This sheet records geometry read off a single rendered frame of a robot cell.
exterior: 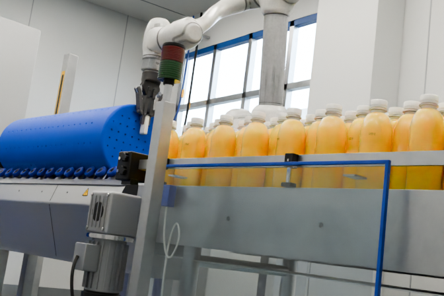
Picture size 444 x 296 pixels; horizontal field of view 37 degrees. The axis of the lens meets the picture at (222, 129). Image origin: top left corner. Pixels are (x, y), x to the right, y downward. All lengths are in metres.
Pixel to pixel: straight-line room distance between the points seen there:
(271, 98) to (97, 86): 5.34
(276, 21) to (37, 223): 1.25
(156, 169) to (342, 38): 3.75
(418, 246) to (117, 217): 0.90
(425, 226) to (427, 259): 0.06
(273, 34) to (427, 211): 1.54
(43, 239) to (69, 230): 0.22
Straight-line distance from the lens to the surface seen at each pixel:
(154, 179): 1.74
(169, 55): 1.80
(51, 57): 7.76
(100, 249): 1.94
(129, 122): 2.51
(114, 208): 1.93
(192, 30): 2.41
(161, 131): 1.76
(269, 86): 2.73
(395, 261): 1.40
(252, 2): 2.88
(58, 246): 2.68
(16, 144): 3.04
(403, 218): 1.40
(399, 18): 5.36
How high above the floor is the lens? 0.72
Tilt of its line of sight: 11 degrees up
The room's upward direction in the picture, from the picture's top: 7 degrees clockwise
